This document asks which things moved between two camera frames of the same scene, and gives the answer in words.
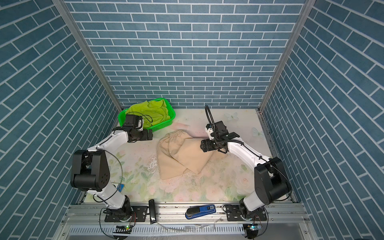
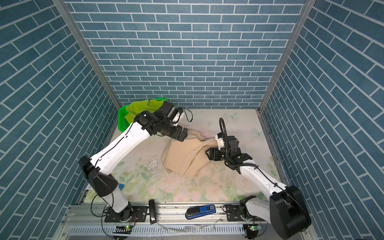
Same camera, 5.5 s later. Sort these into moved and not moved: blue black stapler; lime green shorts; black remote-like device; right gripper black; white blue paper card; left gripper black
Moved: left gripper black; right gripper black
Not moved: blue black stapler; black remote-like device; white blue paper card; lime green shorts
